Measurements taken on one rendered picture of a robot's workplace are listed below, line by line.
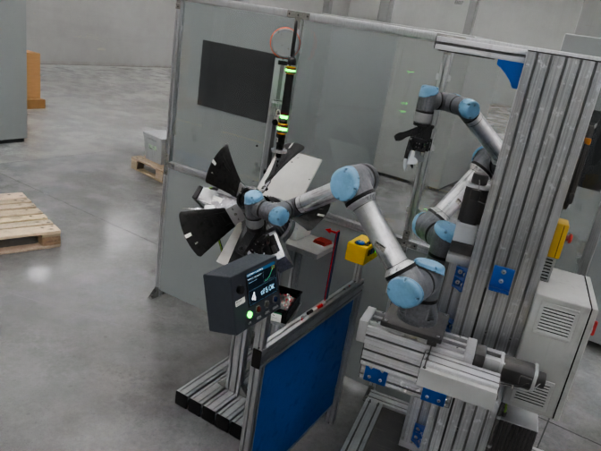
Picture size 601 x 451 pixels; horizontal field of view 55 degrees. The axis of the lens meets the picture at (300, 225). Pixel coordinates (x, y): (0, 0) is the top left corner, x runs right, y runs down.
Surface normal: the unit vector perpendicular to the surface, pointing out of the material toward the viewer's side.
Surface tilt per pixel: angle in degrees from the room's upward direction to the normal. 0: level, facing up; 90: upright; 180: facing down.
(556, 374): 90
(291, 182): 50
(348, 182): 85
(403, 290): 95
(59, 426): 0
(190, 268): 90
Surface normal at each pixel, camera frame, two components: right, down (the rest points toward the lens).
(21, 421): 0.15, -0.93
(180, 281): -0.51, 0.22
